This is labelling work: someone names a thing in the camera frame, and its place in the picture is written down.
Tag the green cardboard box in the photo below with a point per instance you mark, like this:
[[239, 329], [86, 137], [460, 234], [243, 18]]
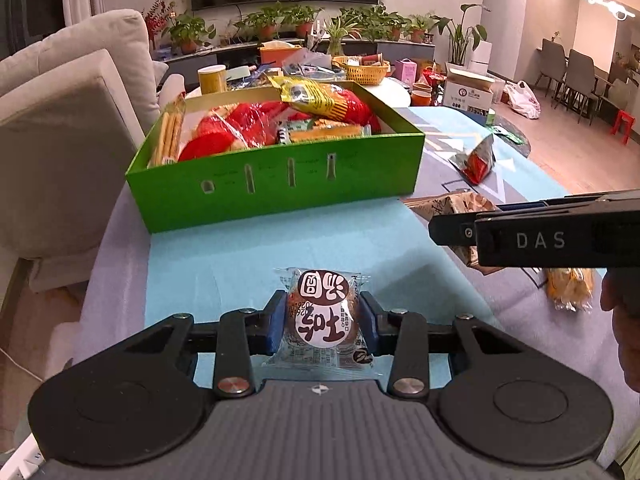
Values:
[[280, 190]]

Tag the grey sofa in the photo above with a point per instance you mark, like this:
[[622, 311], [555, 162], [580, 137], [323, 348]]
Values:
[[65, 135]]

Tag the brown printed snack packet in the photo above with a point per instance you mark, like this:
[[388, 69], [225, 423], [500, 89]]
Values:
[[465, 204]]

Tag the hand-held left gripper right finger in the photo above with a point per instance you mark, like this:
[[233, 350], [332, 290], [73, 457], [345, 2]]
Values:
[[371, 322]]

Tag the person's right hand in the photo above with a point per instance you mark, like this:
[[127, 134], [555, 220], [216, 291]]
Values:
[[627, 310]]

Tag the dark grey television cabinet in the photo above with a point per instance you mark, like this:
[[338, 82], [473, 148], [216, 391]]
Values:
[[230, 51]]

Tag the torn red white snack packet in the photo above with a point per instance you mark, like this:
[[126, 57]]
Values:
[[477, 162]]

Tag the pink box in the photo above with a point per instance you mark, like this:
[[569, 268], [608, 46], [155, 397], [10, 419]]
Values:
[[406, 71]]

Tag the yellow striped snack packet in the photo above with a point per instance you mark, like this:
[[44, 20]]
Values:
[[312, 97]]

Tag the grey dining chair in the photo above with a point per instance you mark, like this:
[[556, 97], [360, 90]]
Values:
[[617, 97], [580, 85], [551, 70]]

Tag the potted green plant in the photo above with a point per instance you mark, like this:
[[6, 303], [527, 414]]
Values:
[[190, 32], [357, 20], [260, 22], [390, 24], [420, 27]]

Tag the green biscuit snack packet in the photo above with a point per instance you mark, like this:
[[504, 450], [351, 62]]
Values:
[[325, 131]]

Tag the brown white paper carton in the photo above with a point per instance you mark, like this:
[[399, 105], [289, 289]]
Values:
[[467, 92]]

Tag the biscuit stick packet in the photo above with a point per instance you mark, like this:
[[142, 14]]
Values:
[[169, 135]]

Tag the white power strip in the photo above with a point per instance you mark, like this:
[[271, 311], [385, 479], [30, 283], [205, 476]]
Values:
[[20, 460]]

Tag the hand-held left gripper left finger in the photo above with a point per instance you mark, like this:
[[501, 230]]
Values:
[[277, 322]]

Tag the round pastry packet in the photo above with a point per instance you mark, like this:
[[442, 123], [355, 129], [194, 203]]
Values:
[[320, 315]]

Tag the red berry plant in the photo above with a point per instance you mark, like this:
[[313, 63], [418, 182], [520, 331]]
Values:
[[157, 22]]

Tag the orange cup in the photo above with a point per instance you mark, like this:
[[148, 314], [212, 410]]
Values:
[[421, 95]]

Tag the red stool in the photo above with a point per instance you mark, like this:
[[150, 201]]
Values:
[[622, 120]]

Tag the tall leafy plant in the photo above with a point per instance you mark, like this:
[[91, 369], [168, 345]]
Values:
[[460, 30]]

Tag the orange box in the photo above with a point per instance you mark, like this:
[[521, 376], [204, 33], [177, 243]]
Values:
[[280, 55]]

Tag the white plastic bag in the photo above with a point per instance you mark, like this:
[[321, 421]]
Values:
[[522, 100]]

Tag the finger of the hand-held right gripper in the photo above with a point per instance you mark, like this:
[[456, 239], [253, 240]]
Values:
[[452, 229], [530, 205]]

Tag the ceiling lamp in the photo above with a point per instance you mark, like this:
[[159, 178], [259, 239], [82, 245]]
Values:
[[607, 5]]

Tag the yellow wicker basket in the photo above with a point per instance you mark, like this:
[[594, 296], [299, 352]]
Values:
[[362, 72]]

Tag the grass plant in vase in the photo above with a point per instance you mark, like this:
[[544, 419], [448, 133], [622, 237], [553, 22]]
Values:
[[339, 35]]

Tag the yellow can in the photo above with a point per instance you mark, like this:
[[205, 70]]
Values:
[[212, 80]]

